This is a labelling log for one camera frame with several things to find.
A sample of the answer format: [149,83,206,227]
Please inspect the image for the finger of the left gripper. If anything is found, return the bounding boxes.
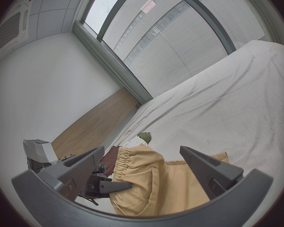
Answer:
[99,182,133,194]

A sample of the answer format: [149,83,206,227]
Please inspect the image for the ceiling air conditioner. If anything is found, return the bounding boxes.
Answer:
[0,0,35,58]

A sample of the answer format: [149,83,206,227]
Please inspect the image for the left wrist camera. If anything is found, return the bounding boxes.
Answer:
[92,161,107,174]

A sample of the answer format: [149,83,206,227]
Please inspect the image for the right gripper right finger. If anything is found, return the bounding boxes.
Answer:
[180,146,244,202]

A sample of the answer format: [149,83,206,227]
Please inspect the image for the white garment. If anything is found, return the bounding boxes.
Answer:
[119,136,148,148]

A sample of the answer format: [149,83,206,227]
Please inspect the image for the bed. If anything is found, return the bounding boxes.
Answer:
[51,40,284,216]

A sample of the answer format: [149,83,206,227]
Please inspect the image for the brown garment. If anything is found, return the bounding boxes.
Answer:
[101,146,120,177]

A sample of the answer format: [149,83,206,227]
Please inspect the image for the yellow shorts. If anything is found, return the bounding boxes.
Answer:
[108,146,229,216]

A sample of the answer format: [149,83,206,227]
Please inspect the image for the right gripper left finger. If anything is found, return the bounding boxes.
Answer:
[38,146,105,202]

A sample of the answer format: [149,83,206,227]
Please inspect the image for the green garment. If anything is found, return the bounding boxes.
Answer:
[137,132,152,144]

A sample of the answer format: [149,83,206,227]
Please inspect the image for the window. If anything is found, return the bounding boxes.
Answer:
[72,0,282,105]

